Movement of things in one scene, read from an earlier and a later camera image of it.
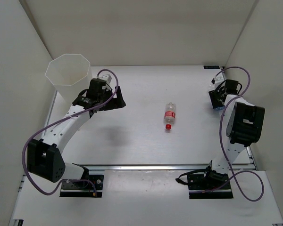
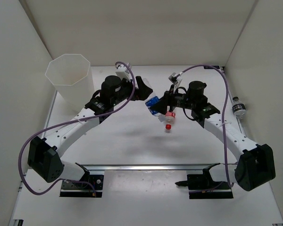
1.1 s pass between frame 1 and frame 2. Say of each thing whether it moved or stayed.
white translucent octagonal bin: stayed
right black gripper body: moved
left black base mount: stayed
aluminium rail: stayed
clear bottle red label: stayed
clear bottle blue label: moved
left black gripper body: moved
